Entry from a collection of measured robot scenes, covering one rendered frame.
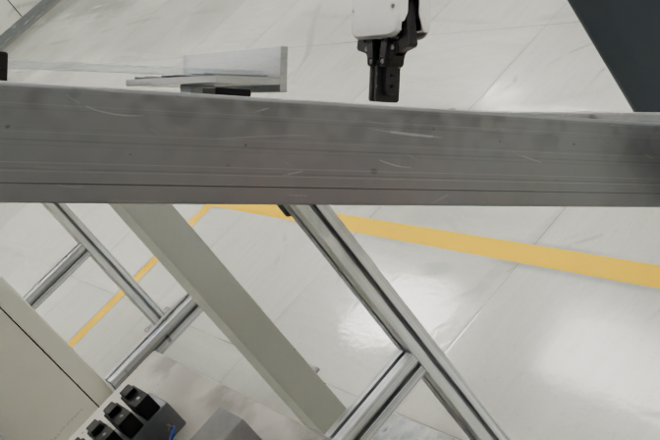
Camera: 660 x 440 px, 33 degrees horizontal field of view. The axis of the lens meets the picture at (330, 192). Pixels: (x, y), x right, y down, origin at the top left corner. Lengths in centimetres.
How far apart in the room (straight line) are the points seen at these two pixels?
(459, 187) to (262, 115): 15
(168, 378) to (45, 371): 87
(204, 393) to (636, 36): 79
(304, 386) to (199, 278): 26
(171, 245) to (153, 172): 105
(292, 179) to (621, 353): 129
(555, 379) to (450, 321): 35
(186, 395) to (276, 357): 52
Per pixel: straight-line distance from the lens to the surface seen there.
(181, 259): 166
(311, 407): 181
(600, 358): 190
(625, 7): 158
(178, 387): 128
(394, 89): 126
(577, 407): 185
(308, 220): 147
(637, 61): 164
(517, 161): 74
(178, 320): 219
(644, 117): 92
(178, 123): 61
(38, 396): 217
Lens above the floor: 118
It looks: 24 degrees down
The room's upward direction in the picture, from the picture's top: 38 degrees counter-clockwise
